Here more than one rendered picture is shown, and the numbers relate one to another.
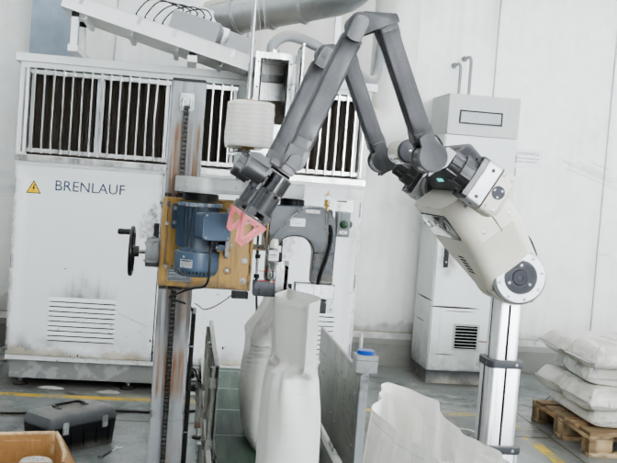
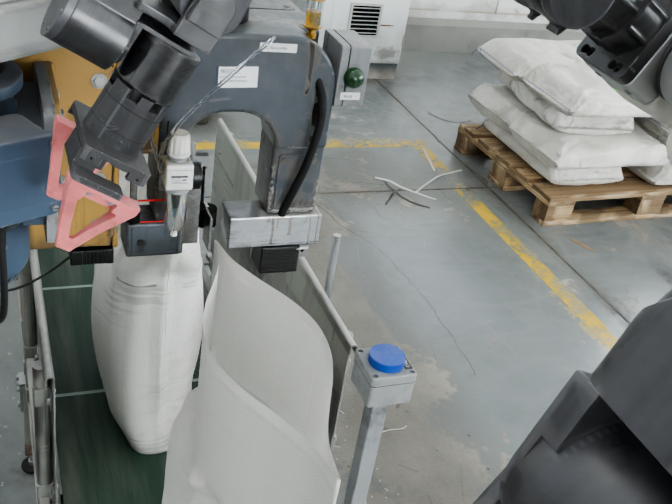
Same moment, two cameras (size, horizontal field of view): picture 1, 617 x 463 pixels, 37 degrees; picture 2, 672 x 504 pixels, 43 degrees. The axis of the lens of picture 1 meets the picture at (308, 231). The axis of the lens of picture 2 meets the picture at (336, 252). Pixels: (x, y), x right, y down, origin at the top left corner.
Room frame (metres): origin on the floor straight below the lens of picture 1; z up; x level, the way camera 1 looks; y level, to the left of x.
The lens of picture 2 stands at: (2.24, 0.21, 1.68)
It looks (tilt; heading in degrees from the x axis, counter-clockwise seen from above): 30 degrees down; 342
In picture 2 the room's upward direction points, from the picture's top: 10 degrees clockwise
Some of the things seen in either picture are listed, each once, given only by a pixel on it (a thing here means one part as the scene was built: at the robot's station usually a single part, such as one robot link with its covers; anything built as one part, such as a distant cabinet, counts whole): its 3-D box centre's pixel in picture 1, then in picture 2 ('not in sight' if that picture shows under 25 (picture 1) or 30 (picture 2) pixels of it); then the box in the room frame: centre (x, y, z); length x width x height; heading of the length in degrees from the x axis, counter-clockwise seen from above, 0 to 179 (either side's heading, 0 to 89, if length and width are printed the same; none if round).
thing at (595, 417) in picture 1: (600, 406); (550, 145); (5.64, -1.85, 0.20); 0.66 x 0.44 x 0.12; 7
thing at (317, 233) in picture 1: (297, 239); (222, 84); (3.48, 0.04, 1.21); 0.30 x 0.25 x 0.30; 7
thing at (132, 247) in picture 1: (130, 251); not in sight; (3.35, 0.63, 1.13); 0.18 x 0.11 x 0.18; 7
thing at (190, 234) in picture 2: (279, 277); (188, 203); (3.35, 0.09, 1.07); 0.03 x 0.01 x 0.13; 97
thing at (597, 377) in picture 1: (604, 367); (564, 98); (5.66, -1.86, 0.44); 0.66 x 0.42 x 0.14; 2
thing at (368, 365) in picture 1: (364, 362); (382, 375); (3.27, -0.23, 0.81); 0.08 x 0.08 x 0.06; 7
